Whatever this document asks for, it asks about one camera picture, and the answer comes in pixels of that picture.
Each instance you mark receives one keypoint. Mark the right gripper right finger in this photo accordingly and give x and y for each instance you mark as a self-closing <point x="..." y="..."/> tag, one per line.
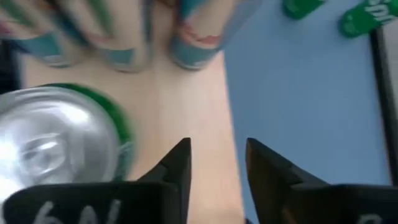
<point x="311" y="202"/>

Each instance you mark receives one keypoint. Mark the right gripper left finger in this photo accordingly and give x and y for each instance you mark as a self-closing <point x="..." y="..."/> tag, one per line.
<point x="124" y="202"/>

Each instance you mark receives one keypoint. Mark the green Sprite can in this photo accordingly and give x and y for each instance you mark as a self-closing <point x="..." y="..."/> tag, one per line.
<point x="300" y="7"/>
<point x="62" y="133"/>
<point x="363" y="18"/>

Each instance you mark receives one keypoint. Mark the wooden board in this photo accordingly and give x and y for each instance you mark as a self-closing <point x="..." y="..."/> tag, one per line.
<point x="192" y="109"/>

